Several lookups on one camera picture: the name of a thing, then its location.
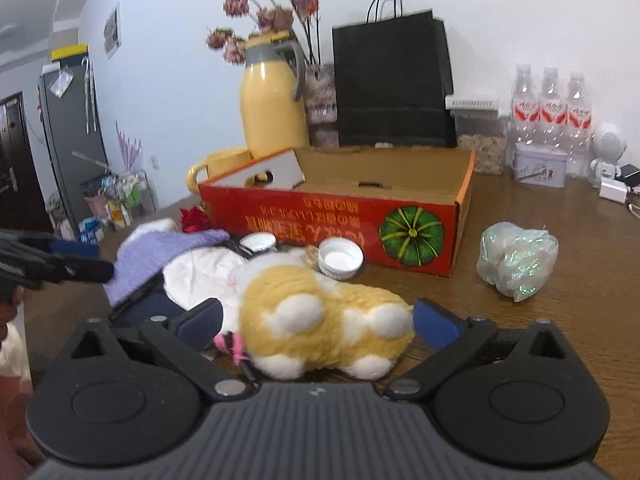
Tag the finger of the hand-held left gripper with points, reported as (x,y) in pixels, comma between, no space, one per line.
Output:
(75,250)
(75,270)

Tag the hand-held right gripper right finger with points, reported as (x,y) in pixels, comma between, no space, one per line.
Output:
(436,322)

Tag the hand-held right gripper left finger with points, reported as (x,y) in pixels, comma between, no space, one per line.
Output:
(200,321)

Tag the white plastic bag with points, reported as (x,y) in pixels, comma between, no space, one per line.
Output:
(200,275)

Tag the dark blue pouch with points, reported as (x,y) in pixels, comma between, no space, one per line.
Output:
(150,305)

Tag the purple knitted cloth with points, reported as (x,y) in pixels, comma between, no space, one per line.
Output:
(145,260)

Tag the small white lid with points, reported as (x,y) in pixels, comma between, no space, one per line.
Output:
(257,241)

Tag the yellow white plush toy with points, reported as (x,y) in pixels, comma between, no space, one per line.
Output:
(300,310)

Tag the iridescent plastic bag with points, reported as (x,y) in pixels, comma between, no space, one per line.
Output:
(515,260)

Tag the red knitted flower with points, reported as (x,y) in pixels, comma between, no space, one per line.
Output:
(192,220)

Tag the large white jar lid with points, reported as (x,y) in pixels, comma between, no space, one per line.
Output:
(340,260)

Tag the small tan woven item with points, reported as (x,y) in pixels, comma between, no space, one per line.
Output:
(311,258)

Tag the red orange cardboard box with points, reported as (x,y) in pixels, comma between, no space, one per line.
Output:
(325,220)

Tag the grey refrigerator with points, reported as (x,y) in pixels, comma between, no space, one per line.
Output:
(65,160)

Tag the dark wooden door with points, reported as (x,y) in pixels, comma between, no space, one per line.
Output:
(20,170)

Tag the yellow mug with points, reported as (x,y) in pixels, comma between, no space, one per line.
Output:
(220,162)

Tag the clear seed container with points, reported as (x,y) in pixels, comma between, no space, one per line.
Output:
(482,152)

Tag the printed tin box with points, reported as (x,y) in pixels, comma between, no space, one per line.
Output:
(540,170)

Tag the yellow black box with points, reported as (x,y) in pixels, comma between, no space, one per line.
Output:
(70,53)

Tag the white charger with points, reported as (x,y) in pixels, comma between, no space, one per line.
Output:
(614,191)

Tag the white flat box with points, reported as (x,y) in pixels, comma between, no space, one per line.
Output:
(472,102)

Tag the yellow thermos jug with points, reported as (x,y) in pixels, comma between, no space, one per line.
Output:
(270,105)

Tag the black paper bag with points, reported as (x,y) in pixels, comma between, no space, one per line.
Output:
(390,85)

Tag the black power adapter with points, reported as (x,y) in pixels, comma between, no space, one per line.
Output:
(630,173)

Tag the pink textured vase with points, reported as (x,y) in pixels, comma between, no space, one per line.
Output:
(320,105)

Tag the white robot speaker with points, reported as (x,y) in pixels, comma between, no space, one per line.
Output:
(607,142)

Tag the dried rose bouquet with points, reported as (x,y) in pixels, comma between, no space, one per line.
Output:
(270,15)

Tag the purple plant wall decal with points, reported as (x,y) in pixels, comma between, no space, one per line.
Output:
(129,150)

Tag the wall socket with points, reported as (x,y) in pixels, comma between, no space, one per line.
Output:
(155,163)

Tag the wall picture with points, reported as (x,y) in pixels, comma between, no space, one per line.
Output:
(111,32)

